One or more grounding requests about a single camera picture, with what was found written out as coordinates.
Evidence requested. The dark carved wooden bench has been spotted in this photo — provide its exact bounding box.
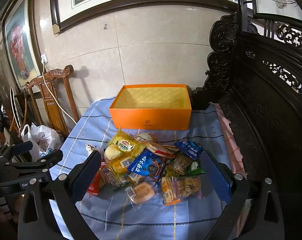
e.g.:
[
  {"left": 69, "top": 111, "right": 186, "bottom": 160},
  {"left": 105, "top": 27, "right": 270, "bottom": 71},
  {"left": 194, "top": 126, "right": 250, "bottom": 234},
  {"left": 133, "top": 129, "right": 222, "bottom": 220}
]
[{"left": 193, "top": 0, "right": 302, "bottom": 239}]

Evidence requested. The white plastic bag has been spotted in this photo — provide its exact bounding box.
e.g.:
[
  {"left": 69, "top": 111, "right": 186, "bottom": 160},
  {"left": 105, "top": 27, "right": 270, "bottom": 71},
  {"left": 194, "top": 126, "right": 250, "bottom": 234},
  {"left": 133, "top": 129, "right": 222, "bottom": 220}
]
[{"left": 21, "top": 123, "right": 62, "bottom": 161}]

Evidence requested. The clear round bread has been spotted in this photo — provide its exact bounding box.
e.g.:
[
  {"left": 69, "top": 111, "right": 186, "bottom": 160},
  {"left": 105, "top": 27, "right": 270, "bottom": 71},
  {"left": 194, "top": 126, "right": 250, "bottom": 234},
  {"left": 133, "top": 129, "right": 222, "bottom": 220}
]
[{"left": 125, "top": 181, "right": 156, "bottom": 212}]

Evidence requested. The red white striped packet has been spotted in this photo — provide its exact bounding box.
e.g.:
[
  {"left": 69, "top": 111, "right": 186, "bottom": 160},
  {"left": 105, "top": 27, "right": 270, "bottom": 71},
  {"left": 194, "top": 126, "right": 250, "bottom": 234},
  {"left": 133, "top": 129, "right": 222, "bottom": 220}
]
[{"left": 146, "top": 142, "right": 179, "bottom": 159}]

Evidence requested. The brown biscuit clear packet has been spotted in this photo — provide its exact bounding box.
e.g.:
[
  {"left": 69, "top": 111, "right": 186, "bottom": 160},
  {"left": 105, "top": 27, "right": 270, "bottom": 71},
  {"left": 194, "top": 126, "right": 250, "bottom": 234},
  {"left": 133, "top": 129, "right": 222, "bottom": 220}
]
[{"left": 173, "top": 153, "right": 193, "bottom": 175}]

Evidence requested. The white power cable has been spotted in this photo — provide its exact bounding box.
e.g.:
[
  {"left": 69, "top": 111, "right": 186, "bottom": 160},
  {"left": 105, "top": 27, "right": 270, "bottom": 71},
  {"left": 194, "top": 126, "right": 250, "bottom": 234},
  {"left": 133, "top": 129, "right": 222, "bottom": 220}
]
[{"left": 41, "top": 60, "right": 78, "bottom": 126}]

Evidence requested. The rice cracker packet orange label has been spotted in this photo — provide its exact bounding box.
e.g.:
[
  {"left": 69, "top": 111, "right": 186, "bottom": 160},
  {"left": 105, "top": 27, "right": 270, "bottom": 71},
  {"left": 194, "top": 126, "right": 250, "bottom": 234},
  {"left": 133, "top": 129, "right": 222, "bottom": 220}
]
[{"left": 161, "top": 177, "right": 181, "bottom": 206}]

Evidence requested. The blue checked tablecloth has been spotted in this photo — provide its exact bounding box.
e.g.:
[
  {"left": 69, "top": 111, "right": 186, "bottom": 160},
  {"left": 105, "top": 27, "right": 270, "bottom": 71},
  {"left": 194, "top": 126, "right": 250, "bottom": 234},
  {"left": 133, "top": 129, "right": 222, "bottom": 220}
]
[{"left": 50, "top": 98, "right": 230, "bottom": 239}]

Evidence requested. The blue cookie packet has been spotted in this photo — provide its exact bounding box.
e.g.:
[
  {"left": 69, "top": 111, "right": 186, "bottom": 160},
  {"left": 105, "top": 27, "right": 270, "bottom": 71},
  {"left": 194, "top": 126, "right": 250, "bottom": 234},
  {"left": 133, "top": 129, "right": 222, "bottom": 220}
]
[{"left": 127, "top": 148, "right": 165, "bottom": 180}]

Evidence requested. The white wall socket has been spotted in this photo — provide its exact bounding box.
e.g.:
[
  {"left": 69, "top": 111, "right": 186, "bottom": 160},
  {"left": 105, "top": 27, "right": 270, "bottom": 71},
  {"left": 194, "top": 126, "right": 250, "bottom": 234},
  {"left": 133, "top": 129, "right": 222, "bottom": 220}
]
[{"left": 41, "top": 54, "right": 48, "bottom": 64}]

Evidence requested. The brown carved wooden chair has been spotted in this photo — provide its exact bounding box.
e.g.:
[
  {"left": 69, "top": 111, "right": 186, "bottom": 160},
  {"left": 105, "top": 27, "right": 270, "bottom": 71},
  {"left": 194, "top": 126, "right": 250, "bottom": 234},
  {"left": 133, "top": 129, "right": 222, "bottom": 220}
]
[{"left": 26, "top": 64, "right": 79, "bottom": 138}]

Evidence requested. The red chocolate bar packet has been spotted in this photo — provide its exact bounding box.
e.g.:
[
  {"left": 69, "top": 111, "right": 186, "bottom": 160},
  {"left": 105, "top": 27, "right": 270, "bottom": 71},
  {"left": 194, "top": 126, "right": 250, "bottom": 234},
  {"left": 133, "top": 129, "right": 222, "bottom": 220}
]
[{"left": 87, "top": 161, "right": 105, "bottom": 196}]

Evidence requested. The green snack packet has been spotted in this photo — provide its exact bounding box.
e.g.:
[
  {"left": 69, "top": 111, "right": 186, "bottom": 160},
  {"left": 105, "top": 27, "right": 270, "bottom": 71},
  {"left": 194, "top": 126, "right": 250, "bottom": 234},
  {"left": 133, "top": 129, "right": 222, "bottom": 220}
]
[{"left": 188, "top": 161, "right": 205, "bottom": 176}]

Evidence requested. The framed red flower painting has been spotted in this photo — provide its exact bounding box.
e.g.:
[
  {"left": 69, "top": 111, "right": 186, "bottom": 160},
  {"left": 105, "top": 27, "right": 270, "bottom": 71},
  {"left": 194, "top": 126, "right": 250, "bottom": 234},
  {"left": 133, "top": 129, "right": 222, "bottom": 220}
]
[{"left": 2, "top": 0, "right": 43, "bottom": 90}]

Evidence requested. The clear chip snack packet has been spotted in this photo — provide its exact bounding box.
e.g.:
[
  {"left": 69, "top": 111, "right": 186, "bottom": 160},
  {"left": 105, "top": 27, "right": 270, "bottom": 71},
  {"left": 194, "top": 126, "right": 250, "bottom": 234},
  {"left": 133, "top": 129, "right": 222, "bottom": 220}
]
[{"left": 175, "top": 176, "right": 203, "bottom": 199}]

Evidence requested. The yellow snack packet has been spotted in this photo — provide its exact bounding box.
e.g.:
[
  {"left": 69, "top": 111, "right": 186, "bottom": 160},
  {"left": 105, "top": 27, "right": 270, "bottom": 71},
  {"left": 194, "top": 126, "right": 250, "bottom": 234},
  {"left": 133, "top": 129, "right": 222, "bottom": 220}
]
[{"left": 104, "top": 128, "right": 146, "bottom": 175}]

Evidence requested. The orange cardboard box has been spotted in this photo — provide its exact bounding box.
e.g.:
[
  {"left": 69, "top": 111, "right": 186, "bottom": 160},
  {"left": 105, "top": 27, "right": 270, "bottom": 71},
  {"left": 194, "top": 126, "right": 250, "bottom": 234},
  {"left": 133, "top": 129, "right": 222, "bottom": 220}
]
[{"left": 109, "top": 84, "right": 192, "bottom": 131}]

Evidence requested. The dark blue snack packet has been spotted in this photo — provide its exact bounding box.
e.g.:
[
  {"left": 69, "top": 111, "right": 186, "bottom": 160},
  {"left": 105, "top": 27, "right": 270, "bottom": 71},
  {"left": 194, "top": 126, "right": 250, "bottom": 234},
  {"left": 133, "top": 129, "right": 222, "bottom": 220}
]
[{"left": 174, "top": 140, "right": 204, "bottom": 160}]

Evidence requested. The framed bird flower panel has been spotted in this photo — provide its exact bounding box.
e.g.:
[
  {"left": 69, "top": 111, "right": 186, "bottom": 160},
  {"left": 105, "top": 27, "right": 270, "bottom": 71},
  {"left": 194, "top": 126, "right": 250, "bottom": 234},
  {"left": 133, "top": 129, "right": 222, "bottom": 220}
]
[{"left": 255, "top": 0, "right": 302, "bottom": 21}]

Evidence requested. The pink floral cloth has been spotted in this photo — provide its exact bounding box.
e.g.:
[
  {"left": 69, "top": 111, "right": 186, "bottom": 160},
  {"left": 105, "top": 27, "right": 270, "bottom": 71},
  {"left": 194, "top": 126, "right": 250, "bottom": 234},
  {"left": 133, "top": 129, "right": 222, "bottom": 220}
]
[{"left": 214, "top": 103, "right": 247, "bottom": 178}]

